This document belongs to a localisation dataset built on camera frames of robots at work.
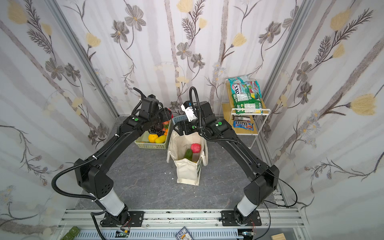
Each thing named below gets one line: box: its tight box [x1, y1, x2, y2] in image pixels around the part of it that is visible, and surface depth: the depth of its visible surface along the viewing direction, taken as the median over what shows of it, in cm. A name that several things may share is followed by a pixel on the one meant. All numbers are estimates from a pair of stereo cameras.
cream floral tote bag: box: [166, 129, 209, 186], surface depth 81 cm
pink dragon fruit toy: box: [191, 143, 202, 154], surface depth 97 cm
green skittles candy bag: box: [228, 76, 264, 114], surface depth 81 cm
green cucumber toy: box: [184, 148, 193, 161], surface depth 95 cm
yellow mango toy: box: [154, 135, 167, 144], surface depth 99 cm
